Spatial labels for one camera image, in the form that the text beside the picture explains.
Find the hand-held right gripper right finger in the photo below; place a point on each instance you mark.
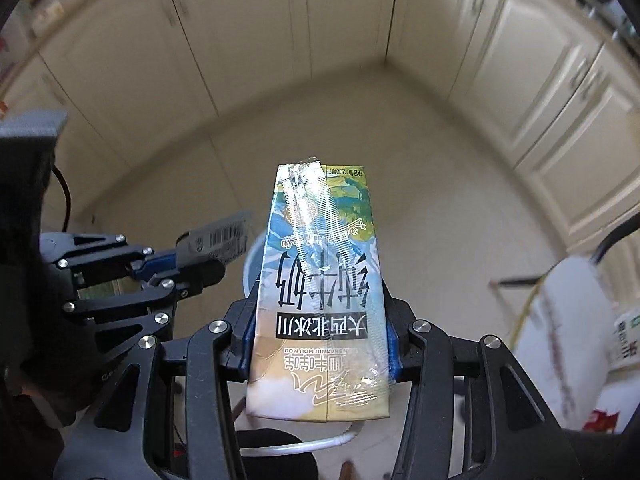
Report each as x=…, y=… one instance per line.
x=393, y=347

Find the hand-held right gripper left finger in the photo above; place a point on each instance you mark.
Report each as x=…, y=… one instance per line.
x=246, y=342

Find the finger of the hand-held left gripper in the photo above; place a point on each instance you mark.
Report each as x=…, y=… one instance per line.
x=200, y=277
x=157, y=262

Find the dark barcode packet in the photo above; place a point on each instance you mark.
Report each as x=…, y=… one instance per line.
x=220, y=240

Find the light blue trash bin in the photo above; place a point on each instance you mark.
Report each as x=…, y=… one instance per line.
x=252, y=270

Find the printed milk carton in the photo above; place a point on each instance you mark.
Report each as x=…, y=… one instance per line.
x=320, y=310

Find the glass shelf with green edge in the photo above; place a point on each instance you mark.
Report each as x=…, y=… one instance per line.
x=102, y=291

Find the dark cloth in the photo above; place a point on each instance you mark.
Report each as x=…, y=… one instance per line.
x=275, y=460

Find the black stick with tan tip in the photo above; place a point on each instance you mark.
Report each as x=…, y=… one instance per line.
x=517, y=280

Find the white table with black legs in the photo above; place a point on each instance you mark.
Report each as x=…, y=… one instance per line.
x=565, y=335

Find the cream kitchen cabinet run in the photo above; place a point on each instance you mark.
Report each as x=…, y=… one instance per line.
x=540, y=110
x=150, y=85

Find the white green printed bag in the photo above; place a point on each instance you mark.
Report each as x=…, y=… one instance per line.
x=627, y=340

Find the black curved tube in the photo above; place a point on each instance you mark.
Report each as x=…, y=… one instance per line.
x=607, y=245

